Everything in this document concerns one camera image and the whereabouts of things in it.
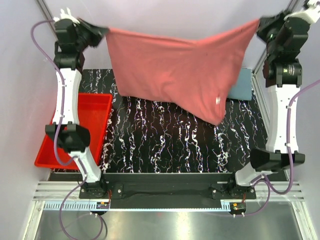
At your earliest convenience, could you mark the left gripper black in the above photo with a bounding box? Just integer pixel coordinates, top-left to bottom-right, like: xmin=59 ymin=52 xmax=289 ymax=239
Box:
xmin=73 ymin=17 xmax=108 ymax=51

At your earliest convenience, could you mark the pink t shirt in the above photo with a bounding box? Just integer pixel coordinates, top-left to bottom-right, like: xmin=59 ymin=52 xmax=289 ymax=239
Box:
xmin=106 ymin=19 xmax=260 ymax=125

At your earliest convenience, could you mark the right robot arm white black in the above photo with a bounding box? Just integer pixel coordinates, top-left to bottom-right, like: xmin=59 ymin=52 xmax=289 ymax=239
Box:
xmin=226 ymin=0 xmax=320 ymax=199

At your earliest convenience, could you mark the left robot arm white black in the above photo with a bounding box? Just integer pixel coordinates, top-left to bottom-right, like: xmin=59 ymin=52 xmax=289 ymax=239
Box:
xmin=45 ymin=8 xmax=109 ymax=198

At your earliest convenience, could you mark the folded blue t shirt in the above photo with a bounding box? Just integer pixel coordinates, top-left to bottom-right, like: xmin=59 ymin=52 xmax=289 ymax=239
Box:
xmin=227 ymin=68 xmax=252 ymax=101

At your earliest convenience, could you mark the red plastic bin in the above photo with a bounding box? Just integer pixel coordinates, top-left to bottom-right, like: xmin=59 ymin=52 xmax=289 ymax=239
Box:
xmin=34 ymin=93 xmax=113 ymax=170

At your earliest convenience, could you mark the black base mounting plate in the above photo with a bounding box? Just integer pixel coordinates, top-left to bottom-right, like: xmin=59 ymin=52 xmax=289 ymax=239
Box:
xmin=79 ymin=173 xmax=257 ymax=207

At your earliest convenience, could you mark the right aluminium frame post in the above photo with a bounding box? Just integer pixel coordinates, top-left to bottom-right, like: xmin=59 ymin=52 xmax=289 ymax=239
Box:
xmin=252 ymin=0 xmax=303 ymax=76

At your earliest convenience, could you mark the aluminium frame post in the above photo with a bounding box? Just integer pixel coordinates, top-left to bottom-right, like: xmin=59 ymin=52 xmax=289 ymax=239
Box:
xmin=252 ymin=0 xmax=303 ymax=76
xmin=35 ymin=0 xmax=56 ymax=36

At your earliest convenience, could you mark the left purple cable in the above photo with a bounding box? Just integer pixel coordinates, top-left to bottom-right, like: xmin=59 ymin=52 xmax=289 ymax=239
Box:
xmin=30 ymin=19 xmax=109 ymax=240

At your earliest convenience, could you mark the purple cable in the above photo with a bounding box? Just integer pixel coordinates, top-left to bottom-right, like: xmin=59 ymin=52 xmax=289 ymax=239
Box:
xmin=30 ymin=19 xmax=109 ymax=240
xmin=204 ymin=78 xmax=320 ymax=217

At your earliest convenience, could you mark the left aluminium frame post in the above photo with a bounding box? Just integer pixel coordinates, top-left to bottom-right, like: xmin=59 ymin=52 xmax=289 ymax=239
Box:
xmin=35 ymin=0 xmax=56 ymax=36

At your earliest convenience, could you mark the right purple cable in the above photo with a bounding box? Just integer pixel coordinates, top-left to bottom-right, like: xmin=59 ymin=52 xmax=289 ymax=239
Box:
xmin=204 ymin=78 xmax=320 ymax=217

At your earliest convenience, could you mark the white slotted cable duct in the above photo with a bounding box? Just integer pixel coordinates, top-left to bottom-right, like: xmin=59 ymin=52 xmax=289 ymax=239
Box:
xmin=43 ymin=200 xmax=246 ymax=213

